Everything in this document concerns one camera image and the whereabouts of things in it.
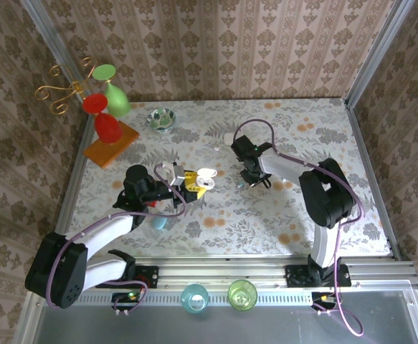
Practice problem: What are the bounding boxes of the white earbud charging case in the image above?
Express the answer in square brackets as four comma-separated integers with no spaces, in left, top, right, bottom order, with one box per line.
[195,167,219,190]

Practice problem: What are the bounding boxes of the red plastic wine glass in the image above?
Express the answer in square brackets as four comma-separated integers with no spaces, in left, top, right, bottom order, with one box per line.
[82,92,124,145]

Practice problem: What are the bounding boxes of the floral patterned table cover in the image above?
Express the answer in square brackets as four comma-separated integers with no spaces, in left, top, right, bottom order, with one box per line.
[64,98,392,258]

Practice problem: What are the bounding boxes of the small leaf pattern bowl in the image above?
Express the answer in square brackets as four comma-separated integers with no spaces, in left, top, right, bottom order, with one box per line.
[146,107,178,134]

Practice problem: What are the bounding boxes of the green plastic wine glass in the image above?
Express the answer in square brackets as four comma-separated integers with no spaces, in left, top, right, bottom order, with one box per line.
[92,63,133,118]

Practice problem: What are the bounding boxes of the teal glass cup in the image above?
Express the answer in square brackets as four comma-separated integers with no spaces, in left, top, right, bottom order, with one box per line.
[180,283,210,315]

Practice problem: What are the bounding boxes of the green glass cup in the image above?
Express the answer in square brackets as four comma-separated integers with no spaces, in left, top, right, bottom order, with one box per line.
[227,279,259,312]

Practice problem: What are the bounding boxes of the small black controller board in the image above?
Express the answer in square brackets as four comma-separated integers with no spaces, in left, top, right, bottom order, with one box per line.
[310,290,341,312]
[111,290,148,313]

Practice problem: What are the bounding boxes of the grey metal sheet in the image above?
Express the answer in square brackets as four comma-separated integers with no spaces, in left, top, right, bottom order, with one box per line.
[13,288,418,344]

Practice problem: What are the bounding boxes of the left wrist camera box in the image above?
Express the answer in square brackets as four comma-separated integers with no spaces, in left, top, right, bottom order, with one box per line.
[161,161,187,186]

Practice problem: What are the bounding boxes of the gold wire stand wooden base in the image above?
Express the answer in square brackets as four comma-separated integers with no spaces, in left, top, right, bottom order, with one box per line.
[34,56,141,169]

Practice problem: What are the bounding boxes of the aluminium table side rail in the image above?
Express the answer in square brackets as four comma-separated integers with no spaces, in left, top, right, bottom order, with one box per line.
[53,113,95,237]
[344,102,403,261]

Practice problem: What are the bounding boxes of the aluminium mounting rail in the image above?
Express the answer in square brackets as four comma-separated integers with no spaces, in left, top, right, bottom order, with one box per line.
[95,264,353,290]

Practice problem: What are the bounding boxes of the aluminium frame post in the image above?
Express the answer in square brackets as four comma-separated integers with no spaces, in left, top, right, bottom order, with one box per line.
[19,0,90,123]
[344,0,417,105]

